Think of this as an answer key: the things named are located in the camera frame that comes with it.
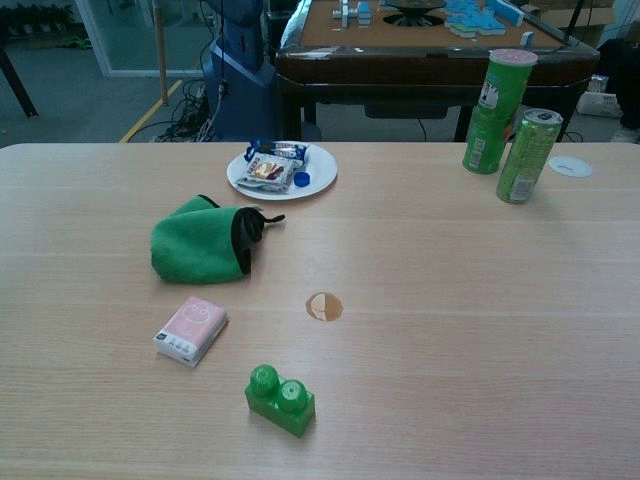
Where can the dark wooden mahjong table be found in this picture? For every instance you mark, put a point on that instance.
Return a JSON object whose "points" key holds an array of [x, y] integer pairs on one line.
{"points": [[400, 65]]}

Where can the black table leg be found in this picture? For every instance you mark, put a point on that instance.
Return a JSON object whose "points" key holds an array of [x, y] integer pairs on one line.
{"points": [[17, 90]]}

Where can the white red snack packet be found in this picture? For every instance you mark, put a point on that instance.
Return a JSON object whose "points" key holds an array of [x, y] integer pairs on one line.
{"points": [[265, 172]]}

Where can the wooden pole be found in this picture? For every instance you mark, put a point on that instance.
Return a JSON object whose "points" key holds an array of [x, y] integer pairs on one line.
{"points": [[161, 50]]}

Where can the white storage basket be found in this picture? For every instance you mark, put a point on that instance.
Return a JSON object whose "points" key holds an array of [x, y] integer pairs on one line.
{"points": [[600, 102]]}

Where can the green chips tube pink lid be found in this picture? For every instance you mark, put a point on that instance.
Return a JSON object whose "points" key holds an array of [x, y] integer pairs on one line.
{"points": [[492, 115]]}

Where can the green microfiber cloth black trim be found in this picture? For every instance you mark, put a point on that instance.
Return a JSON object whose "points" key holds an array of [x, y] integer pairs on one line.
{"points": [[195, 245]]}

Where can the white round table grommet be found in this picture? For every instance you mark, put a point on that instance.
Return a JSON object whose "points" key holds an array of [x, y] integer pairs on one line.
{"points": [[570, 165]]}

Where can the pink tissue pack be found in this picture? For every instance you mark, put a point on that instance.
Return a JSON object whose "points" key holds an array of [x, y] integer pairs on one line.
{"points": [[191, 331]]}

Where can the blue white mahjong tile pile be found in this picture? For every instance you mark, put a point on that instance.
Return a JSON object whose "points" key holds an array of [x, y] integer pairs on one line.
{"points": [[472, 17]]}

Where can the blue bottle cap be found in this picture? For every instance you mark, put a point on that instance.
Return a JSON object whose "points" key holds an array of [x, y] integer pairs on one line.
{"points": [[302, 179]]}

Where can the green drink can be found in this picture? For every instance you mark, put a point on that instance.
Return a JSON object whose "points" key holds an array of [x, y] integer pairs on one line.
{"points": [[527, 157]]}

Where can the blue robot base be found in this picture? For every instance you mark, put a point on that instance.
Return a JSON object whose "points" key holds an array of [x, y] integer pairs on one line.
{"points": [[240, 70]]}

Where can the black round mahjong centre dish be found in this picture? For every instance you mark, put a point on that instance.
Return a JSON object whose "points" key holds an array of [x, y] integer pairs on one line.
{"points": [[414, 6]]}

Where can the green toy building block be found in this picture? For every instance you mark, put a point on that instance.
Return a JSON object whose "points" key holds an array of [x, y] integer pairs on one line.
{"points": [[280, 400]]}

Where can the white round plate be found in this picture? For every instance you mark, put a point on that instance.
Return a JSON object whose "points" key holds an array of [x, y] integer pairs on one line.
{"points": [[320, 170]]}

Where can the brown liquid spill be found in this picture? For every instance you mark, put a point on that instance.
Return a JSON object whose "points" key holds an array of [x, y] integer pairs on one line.
{"points": [[325, 306]]}

